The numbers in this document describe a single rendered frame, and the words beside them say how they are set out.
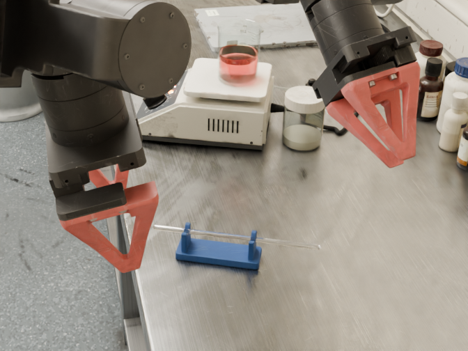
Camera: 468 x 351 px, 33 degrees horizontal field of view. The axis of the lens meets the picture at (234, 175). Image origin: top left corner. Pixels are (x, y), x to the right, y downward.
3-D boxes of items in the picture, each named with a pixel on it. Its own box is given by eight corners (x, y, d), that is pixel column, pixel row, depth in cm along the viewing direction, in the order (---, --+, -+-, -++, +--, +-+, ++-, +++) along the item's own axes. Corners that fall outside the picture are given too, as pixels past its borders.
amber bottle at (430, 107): (407, 114, 128) (416, 58, 123) (423, 108, 130) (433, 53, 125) (426, 124, 125) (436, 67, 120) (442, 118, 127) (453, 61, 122)
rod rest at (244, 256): (175, 260, 95) (174, 235, 93) (181, 243, 98) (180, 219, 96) (258, 270, 94) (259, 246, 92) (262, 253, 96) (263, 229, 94)
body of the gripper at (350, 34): (379, 85, 75) (349, 15, 76) (421, 44, 65) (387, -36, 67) (317, 105, 74) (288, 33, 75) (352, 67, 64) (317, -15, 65)
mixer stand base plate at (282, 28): (212, 52, 147) (212, 47, 146) (192, 12, 163) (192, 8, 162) (365, 41, 153) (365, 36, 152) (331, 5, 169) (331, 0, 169)
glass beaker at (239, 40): (207, 83, 116) (208, 28, 112) (229, 67, 121) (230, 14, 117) (250, 95, 114) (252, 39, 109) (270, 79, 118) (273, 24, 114)
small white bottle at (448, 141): (440, 152, 118) (450, 99, 113) (437, 141, 121) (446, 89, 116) (463, 153, 118) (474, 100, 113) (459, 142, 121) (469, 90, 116)
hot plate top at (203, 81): (182, 96, 114) (182, 90, 113) (196, 62, 124) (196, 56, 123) (265, 103, 113) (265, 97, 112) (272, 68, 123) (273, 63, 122)
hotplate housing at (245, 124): (130, 141, 118) (127, 93, 114) (149, 102, 129) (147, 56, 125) (279, 154, 116) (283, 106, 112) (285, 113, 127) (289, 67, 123)
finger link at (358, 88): (420, 160, 73) (381, 67, 74) (454, 139, 66) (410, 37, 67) (354, 183, 71) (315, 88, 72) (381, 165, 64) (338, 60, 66)
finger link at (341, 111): (420, 159, 73) (381, 67, 74) (454, 139, 66) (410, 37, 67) (354, 183, 71) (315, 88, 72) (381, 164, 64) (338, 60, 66)
